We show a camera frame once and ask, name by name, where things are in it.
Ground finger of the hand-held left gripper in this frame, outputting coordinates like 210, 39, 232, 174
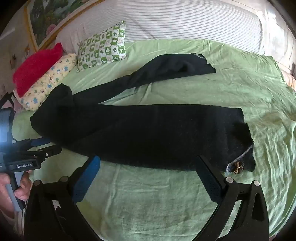
24, 146, 62, 161
13, 137, 52, 151

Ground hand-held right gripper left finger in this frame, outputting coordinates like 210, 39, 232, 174
24, 155, 101, 241

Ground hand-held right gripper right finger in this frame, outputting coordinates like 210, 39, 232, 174
195, 155, 270, 241

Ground black pants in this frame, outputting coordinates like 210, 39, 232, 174
30, 53, 256, 173

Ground person's left hand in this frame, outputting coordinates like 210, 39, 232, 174
0, 172, 33, 209

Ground yellow printed pillow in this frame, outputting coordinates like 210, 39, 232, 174
14, 53, 78, 111

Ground red fluffy pillow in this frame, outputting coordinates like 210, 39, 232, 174
13, 42, 64, 98

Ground green bed sheet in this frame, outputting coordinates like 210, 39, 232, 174
11, 39, 296, 241

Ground green checked pillow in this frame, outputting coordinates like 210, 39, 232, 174
76, 20, 127, 73

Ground gold framed landscape painting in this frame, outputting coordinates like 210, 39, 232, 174
24, 0, 102, 52

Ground pink cloth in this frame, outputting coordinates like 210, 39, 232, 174
284, 70, 296, 91

